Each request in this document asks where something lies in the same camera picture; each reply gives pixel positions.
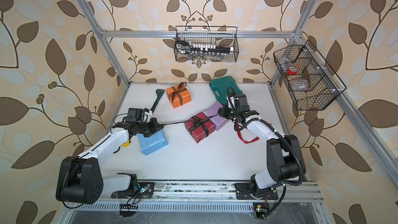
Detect blue gift box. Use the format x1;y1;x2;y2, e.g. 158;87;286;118
137;130;169;156

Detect purple gift box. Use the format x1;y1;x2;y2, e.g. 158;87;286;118
203;101;229;131

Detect red ribbon bow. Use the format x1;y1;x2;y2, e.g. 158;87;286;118
234;120;274;144

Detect black printed ribbon bow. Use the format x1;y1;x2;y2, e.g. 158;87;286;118
165;115;216;137

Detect dark red gift box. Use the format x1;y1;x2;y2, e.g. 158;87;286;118
184;112;215;143

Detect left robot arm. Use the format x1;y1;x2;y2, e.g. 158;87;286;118
56;108;164;204

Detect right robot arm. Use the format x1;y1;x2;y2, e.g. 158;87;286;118
218;87;306;198

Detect orange gift box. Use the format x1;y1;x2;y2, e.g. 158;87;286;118
166;82;191;108

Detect brown ribbon bow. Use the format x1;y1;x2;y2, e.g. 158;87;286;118
167;82;187;108

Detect green plastic tool case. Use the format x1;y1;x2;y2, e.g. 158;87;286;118
209;76;243;105

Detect red object in basket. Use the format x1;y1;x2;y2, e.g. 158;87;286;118
287;66;298;75

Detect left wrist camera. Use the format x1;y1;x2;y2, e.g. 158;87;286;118
142;108;153;122

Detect black corrugated cable conduit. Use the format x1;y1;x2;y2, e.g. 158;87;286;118
226;86;307;218

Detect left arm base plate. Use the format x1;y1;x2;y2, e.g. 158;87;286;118
111;181;154;199

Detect aluminium front rail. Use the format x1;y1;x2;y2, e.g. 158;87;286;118
66;179;324;203

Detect black wire basket back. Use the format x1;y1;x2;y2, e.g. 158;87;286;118
174;25;239;64

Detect black wire basket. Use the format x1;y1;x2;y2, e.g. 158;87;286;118
174;25;239;64
273;40;347;111

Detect black wire basket right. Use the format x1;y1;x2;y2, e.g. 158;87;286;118
273;40;347;111

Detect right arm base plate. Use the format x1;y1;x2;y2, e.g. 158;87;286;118
234;181;278;200

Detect socket set rail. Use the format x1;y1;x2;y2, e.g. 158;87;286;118
174;40;235;55

